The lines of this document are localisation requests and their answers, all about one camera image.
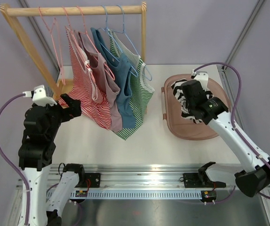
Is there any purple cable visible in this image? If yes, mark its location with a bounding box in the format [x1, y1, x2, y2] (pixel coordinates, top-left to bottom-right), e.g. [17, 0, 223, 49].
[193, 62, 270, 201]
[0, 93, 34, 226]

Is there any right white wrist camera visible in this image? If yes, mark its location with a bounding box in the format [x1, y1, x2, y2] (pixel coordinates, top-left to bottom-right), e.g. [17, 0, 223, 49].
[191, 70, 209, 90]

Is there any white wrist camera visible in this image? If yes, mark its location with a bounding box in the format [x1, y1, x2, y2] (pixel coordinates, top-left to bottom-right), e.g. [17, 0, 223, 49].
[191, 70, 209, 90]
[23, 85, 57, 107]

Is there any pink wire hanger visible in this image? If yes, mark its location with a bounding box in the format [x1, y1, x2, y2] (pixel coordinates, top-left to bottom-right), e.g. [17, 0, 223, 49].
[38, 7, 65, 85]

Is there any right aluminium frame post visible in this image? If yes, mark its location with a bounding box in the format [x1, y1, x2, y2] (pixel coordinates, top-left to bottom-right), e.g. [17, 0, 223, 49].
[225, 0, 266, 64]

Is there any pink hanger under mauve top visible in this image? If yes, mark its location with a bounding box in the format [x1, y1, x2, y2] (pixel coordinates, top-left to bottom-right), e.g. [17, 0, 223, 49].
[76, 6, 115, 80]

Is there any pink plastic basin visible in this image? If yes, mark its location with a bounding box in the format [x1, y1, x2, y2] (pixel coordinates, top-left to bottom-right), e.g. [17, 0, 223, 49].
[161, 74, 231, 141]

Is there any left aluminium frame post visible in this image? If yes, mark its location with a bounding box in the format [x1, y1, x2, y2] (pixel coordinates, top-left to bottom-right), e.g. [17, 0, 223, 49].
[19, 0, 60, 69]

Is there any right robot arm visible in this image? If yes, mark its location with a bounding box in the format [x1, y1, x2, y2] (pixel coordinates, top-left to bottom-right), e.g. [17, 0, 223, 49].
[181, 80, 270, 197]

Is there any white slotted cable duct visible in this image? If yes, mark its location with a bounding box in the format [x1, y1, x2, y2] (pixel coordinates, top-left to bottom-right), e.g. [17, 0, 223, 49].
[69, 190, 202, 200]

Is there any blue hanger under green top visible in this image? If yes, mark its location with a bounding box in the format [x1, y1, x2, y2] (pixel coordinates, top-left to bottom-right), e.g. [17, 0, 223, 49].
[115, 5, 153, 81]

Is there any green white striped tank top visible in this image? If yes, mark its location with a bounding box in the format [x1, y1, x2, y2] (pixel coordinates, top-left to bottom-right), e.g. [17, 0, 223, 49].
[108, 30, 155, 140]

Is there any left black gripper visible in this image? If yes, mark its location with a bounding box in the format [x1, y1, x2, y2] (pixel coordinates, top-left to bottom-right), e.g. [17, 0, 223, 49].
[41, 93, 82, 139]

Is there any aluminium frame post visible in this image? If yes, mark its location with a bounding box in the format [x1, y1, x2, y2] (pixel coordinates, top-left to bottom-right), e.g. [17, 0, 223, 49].
[19, 0, 60, 69]
[225, 0, 266, 64]

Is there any red white striped tank top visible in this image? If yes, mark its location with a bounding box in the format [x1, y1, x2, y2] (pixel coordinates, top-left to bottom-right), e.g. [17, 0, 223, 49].
[65, 27, 111, 130]

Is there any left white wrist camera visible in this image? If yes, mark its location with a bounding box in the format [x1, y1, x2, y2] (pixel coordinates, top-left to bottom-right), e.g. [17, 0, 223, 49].
[23, 85, 57, 107]

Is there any wooden clothes rack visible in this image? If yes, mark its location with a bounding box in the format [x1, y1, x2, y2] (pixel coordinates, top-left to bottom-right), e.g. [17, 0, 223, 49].
[0, 1, 147, 100]

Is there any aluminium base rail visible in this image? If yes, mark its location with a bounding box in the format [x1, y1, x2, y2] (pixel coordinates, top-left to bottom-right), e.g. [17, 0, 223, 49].
[16, 163, 244, 189]

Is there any mauve tank top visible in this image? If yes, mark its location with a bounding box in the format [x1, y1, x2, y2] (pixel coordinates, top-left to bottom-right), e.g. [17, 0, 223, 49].
[78, 32, 123, 132]

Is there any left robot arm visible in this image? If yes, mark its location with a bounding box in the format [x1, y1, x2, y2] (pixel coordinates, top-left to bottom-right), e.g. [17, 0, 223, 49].
[18, 94, 86, 226]

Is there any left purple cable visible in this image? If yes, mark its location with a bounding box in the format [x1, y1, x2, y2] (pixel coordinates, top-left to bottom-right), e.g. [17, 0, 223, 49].
[0, 93, 34, 226]

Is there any blue tank top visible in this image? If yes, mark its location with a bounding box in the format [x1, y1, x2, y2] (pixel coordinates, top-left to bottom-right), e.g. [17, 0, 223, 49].
[90, 27, 136, 129]

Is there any pink hanger under red top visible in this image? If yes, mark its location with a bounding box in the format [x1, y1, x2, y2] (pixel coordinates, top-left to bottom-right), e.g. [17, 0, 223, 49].
[62, 7, 94, 81]

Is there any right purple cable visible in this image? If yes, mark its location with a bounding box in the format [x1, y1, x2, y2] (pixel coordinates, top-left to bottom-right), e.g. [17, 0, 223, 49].
[193, 62, 270, 201]

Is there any black white striped tank top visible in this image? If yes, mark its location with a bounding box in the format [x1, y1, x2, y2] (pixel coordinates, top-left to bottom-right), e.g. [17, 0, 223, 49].
[171, 79, 214, 125]

